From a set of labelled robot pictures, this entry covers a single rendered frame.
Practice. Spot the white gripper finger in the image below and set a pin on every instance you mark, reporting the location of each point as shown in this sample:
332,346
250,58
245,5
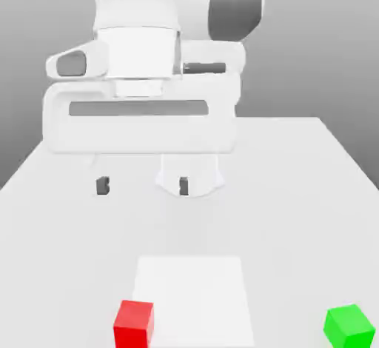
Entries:
184,186
102,186

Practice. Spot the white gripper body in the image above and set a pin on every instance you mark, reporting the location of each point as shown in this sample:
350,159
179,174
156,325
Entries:
139,134

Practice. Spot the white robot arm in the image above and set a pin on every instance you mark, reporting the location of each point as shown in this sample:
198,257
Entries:
139,4

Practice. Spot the small red cube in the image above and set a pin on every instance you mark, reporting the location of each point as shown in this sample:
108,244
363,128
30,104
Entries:
133,324

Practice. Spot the small green cube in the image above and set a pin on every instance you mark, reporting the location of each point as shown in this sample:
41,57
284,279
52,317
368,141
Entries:
349,327

